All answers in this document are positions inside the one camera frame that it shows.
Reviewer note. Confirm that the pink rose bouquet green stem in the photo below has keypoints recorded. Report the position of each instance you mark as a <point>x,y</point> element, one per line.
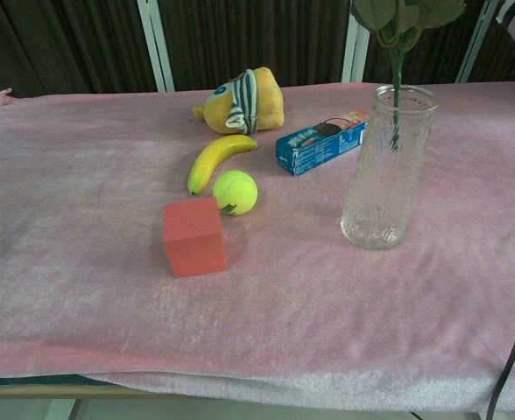
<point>373,13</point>

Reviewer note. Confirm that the clear glass vase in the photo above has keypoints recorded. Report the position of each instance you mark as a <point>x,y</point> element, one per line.
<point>380,210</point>

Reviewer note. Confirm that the green tennis ball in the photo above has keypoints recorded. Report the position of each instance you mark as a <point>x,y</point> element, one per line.
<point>237,190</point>

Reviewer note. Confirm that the yellow banana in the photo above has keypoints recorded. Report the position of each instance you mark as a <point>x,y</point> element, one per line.
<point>213,159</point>

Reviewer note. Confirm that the red cube block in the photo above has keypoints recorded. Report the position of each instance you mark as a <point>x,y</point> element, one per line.
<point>194,238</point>

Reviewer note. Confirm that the blue cookie box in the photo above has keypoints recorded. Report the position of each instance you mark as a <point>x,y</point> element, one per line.
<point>319,149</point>

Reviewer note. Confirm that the pink plush tablecloth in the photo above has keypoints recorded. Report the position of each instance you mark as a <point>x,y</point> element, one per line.
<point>284,306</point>

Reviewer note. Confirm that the yellow plush toy striped scarf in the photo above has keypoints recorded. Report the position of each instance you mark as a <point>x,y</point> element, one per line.
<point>270,100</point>

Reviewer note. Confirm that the white frame post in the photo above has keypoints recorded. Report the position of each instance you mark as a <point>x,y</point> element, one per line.
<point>354,48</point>
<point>154,44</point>
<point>476,44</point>

